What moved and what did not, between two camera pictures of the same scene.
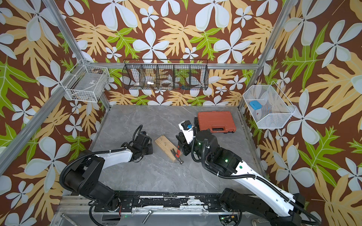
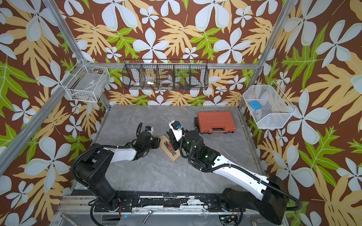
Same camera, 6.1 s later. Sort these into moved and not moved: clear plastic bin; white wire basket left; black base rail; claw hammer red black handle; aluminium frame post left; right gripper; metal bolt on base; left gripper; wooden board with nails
Moved: left gripper; claw hammer red black handle; right gripper
Not moved: wooden board with nails; white wire basket left; black base rail; clear plastic bin; aluminium frame post left; metal bolt on base
